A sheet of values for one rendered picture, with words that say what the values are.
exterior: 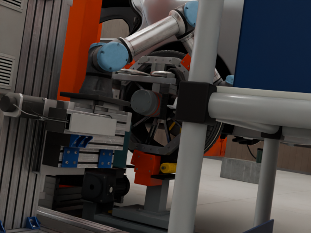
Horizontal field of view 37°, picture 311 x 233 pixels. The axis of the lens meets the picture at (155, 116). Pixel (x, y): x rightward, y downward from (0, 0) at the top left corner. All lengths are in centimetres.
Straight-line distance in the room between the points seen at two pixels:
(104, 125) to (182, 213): 136
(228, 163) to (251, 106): 841
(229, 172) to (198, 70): 839
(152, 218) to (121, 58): 107
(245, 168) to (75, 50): 633
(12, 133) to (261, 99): 153
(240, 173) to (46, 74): 703
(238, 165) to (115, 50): 706
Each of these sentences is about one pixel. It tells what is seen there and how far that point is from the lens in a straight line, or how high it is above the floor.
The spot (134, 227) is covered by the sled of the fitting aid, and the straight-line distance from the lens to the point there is 267.
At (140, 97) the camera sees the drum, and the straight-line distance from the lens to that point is 246.
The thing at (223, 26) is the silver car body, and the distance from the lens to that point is 297.
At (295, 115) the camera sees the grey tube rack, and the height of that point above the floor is 74.
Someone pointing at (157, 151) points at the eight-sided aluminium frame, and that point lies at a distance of 256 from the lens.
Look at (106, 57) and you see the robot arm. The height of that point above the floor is 97.
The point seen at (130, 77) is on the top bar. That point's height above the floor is 96.
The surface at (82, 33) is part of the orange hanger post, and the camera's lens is 281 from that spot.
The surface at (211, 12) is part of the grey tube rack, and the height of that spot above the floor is 84.
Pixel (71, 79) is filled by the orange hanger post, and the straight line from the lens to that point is 278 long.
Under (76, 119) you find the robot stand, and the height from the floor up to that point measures 70.
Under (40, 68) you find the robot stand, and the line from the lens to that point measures 200.
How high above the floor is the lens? 70
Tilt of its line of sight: 2 degrees up
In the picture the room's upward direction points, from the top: 8 degrees clockwise
